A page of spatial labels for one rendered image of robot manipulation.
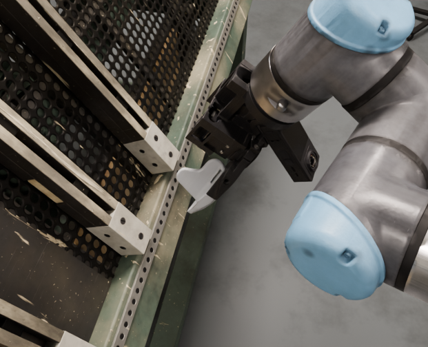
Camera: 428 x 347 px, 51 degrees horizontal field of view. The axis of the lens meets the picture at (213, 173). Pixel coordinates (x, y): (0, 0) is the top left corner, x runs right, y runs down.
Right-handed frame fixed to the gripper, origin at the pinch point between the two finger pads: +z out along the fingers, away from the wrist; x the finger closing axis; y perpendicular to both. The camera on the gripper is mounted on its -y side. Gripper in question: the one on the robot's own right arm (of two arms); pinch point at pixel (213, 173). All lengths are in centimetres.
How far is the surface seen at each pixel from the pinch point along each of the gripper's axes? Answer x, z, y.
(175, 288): -18, 111, -32
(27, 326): 25.8, 30.3, 10.0
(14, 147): 3.3, 22.4, 28.2
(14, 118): -0.8, 21.3, 30.9
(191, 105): -47, 48, 4
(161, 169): -22, 46, 2
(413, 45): -223, 95, -101
